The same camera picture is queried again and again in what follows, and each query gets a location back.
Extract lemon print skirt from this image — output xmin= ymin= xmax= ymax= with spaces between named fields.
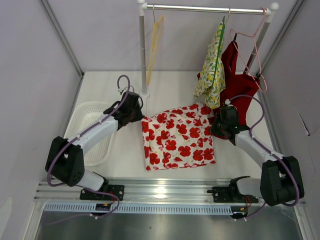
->
xmin=193 ymin=19 xmax=226 ymax=109

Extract red flower print cloth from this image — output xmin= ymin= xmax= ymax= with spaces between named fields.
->
xmin=141 ymin=102 xmax=216 ymax=171

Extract green plastic hanger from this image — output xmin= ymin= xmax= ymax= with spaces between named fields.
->
xmin=209 ymin=16 xmax=229 ymax=91

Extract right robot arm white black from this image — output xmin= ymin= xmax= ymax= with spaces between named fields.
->
xmin=210 ymin=106 xmax=305 ymax=207

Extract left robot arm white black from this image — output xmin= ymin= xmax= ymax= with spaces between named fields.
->
xmin=45 ymin=91 xmax=144 ymax=200

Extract yellow plastic hanger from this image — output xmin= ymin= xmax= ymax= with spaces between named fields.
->
xmin=146 ymin=4 xmax=164 ymax=86

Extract red garment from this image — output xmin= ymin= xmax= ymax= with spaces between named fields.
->
xmin=200 ymin=42 xmax=258 ymax=137

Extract clothes rack metal white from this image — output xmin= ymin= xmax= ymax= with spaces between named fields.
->
xmin=137 ymin=0 xmax=279 ymax=98

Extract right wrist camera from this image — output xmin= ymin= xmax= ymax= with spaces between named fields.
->
xmin=224 ymin=99 xmax=231 ymax=106

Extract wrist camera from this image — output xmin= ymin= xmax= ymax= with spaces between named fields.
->
xmin=224 ymin=99 xmax=231 ymax=106
xmin=118 ymin=85 xmax=135 ymax=95

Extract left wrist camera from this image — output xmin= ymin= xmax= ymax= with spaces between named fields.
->
xmin=118 ymin=85 xmax=135 ymax=95

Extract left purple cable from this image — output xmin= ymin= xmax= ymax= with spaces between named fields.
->
xmin=46 ymin=74 xmax=131 ymax=221

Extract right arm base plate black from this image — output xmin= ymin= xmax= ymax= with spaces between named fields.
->
xmin=206 ymin=186 xmax=259 ymax=204

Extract aluminium rail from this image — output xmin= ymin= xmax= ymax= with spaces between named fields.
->
xmin=33 ymin=177 xmax=307 ymax=206

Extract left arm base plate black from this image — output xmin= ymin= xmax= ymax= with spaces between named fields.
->
xmin=79 ymin=184 xmax=125 ymax=201

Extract pink wire hanger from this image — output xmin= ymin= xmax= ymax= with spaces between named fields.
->
xmin=229 ymin=7 xmax=272 ymax=94

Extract white slotted cable duct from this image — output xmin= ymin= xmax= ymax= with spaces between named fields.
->
xmin=43 ymin=201 xmax=233 ymax=216

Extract left aluminium frame post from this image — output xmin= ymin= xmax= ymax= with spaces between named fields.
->
xmin=38 ymin=0 xmax=85 ymax=78

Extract aluminium frame post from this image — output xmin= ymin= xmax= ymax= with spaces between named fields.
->
xmin=257 ymin=0 xmax=308 ymax=77
xmin=38 ymin=0 xmax=85 ymax=78

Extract right aluminium frame post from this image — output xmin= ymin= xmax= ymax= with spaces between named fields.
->
xmin=257 ymin=0 xmax=308 ymax=77

